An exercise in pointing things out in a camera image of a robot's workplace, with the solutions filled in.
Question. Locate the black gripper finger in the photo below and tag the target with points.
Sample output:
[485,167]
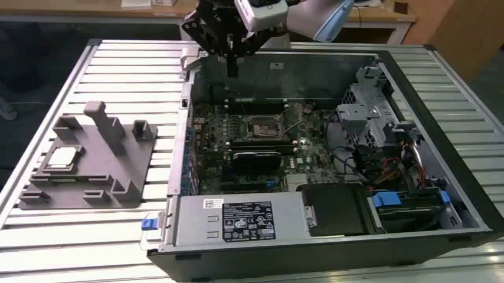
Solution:
[196,31]
[235,62]

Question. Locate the silver CPU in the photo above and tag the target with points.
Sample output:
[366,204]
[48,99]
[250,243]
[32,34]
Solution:
[62,156]

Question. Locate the CPU socket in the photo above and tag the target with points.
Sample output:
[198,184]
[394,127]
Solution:
[260,128]

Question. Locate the white printed sticker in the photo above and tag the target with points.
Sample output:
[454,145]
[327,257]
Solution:
[276,65]

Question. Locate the small white box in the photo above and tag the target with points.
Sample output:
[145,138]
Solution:
[163,2]

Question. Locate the white paper sheet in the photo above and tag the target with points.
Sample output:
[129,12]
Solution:
[135,3]

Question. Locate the round coin battery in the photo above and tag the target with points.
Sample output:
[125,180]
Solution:
[307,109]

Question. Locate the wooden desk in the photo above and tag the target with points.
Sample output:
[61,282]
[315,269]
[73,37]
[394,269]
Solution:
[97,11]

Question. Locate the black graphics card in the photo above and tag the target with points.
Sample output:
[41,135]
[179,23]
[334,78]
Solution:
[255,162]

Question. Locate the grey metal drive cage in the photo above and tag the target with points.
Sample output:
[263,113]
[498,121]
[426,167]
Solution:
[355,113]

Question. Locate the green motherboard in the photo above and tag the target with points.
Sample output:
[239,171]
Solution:
[318,159]

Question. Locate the silver chipset heat sink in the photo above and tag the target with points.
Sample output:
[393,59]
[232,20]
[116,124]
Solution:
[298,180]

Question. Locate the small brown box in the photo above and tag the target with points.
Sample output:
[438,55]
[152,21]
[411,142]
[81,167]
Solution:
[401,6]

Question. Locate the grey parts rack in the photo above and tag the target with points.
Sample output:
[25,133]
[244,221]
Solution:
[89,171]

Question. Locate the grey power supply unit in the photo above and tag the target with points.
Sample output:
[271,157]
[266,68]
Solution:
[196,218]

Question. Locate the grey furniture foot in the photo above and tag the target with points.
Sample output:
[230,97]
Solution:
[6,112]

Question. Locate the wooden cabinet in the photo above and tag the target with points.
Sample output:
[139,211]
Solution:
[464,35]

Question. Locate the blue case latch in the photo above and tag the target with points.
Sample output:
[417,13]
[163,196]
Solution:
[148,224]

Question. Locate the hard disk in blue carrier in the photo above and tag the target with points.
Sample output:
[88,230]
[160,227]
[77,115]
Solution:
[385,200]

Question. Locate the black PC case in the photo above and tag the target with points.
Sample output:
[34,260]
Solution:
[314,259]

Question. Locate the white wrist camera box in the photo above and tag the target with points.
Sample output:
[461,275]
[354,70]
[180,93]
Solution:
[267,14]

